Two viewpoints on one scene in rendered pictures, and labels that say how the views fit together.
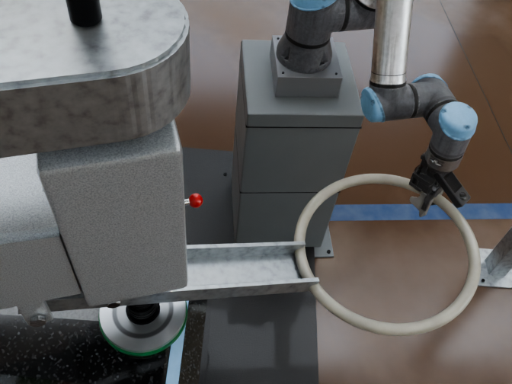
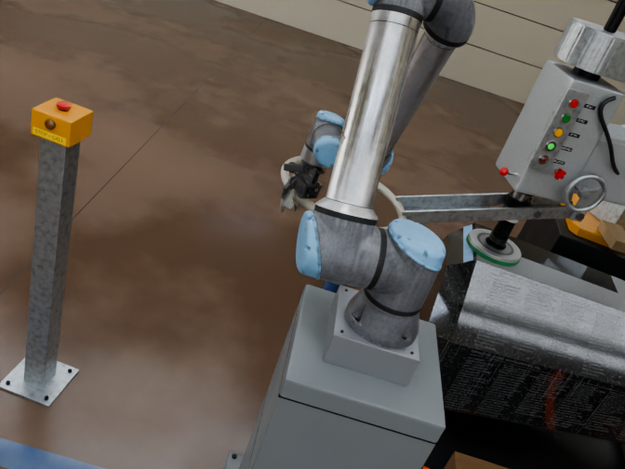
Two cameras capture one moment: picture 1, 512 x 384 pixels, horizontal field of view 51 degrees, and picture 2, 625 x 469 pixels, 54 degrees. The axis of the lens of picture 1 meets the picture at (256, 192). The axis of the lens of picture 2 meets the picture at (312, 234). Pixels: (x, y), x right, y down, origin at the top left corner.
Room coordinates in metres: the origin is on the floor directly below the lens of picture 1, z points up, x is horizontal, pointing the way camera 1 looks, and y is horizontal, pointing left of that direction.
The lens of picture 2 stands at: (2.80, -0.19, 1.85)
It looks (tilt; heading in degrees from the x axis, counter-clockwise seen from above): 30 degrees down; 187
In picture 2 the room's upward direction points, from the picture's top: 19 degrees clockwise
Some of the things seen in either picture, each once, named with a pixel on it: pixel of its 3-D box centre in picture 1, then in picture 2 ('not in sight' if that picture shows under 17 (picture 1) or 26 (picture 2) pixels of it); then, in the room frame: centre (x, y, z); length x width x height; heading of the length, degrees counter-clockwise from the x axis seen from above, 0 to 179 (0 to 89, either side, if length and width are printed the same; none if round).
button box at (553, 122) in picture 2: not in sight; (556, 130); (0.70, 0.22, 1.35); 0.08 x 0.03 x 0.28; 111
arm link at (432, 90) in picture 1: (430, 100); (331, 146); (1.10, -0.42, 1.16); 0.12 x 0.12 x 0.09; 19
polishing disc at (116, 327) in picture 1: (143, 310); (495, 245); (0.57, 0.24, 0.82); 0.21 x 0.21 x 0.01
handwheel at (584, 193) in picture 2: not in sight; (580, 188); (0.64, 0.40, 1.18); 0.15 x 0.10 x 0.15; 111
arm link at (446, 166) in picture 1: (443, 155); (315, 154); (0.99, -0.47, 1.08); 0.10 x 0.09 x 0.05; 142
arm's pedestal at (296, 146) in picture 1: (285, 154); (322, 451); (1.51, -0.10, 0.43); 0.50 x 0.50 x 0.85; 10
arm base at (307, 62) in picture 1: (305, 43); (387, 307); (1.51, -0.10, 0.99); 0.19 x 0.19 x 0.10
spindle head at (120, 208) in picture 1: (75, 203); (572, 140); (0.54, 0.32, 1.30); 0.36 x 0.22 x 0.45; 111
